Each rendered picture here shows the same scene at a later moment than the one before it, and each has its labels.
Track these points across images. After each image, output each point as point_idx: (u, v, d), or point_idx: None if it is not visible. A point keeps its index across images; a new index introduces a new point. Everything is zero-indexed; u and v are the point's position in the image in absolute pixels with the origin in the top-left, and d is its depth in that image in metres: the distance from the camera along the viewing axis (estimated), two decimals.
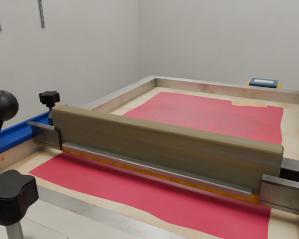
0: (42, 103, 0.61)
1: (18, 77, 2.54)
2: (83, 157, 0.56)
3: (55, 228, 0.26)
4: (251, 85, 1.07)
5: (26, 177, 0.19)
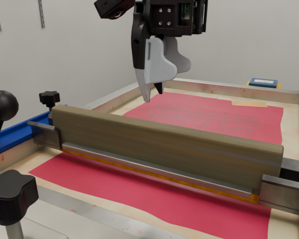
0: (42, 103, 0.61)
1: (18, 77, 2.54)
2: (83, 157, 0.56)
3: (55, 228, 0.26)
4: (251, 85, 1.07)
5: (26, 177, 0.19)
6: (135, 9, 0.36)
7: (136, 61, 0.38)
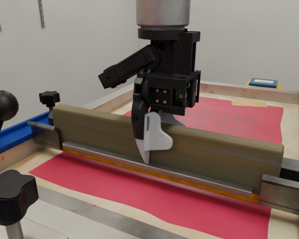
0: (42, 103, 0.61)
1: (18, 77, 2.54)
2: (83, 157, 0.56)
3: (55, 228, 0.26)
4: (251, 85, 1.07)
5: (26, 177, 0.19)
6: (135, 89, 0.41)
7: (136, 133, 0.42)
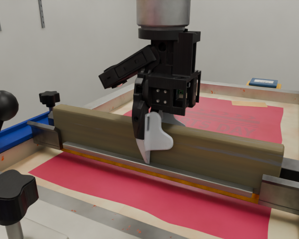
0: (42, 103, 0.61)
1: (18, 77, 2.54)
2: (83, 157, 0.56)
3: (55, 228, 0.26)
4: (251, 85, 1.07)
5: (26, 177, 0.19)
6: (135, 89, 0.41)
7: (137, 133, 0.42)
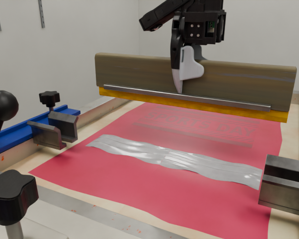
0: (42, 103, 0.61)
1: (18, 77, 2.54)
2: (83, 157, 0.56)
3: (55, 228, 0.26)
4: None
5: (26, 177, 0.19)
6: (173, 25, 0.50)
7: (173, 63, 0.51)
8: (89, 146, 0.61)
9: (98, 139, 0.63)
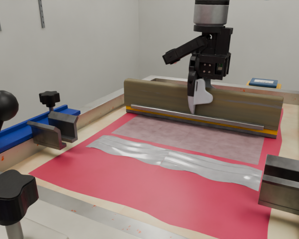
0: (42, 103, 0.61)
1: (18, 77, 2.54)
2: (83, 158, 0.56)
3: (55, 228, 0.26)
4: (251, 85, 1.07)
5: (26, 177, 0.19)
6: (190, 63, 0.65)
7: (189, 92, 0.66)
8: (89, 147, 0.61)
9: (98, 140, 0.63)
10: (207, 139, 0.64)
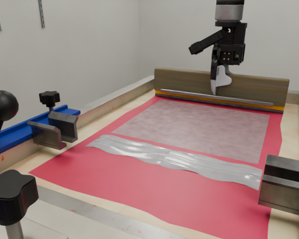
0: (42, 103, 0.61)
1: (18, 77, 2.54)
2: (83, 157, 0.56)
3: (55, 228, 0.26)
4: None
5: (26, 177, 0.19)
6: (212, 52, 0.80)
7: (212, 76, 0.81)
8: (89, 146, 0.61)
9: (98, 139, 0.63)
10: (207, 138, 0.64)
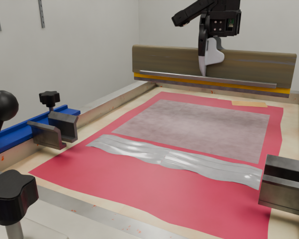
0: (42, 103, 0.61)
1: (18, 77, 2.54)
2: (83, 157, 0.56)
3: (55, 228, 0.26)
4: None
5: (26, 177, 0.19)
6: (200, 22, 0.64)
7: (200, 51, 0.65)
8: (89, 146, 0.61)
9: (98, 139, 0.63)
10: (207, 138, 0.64)
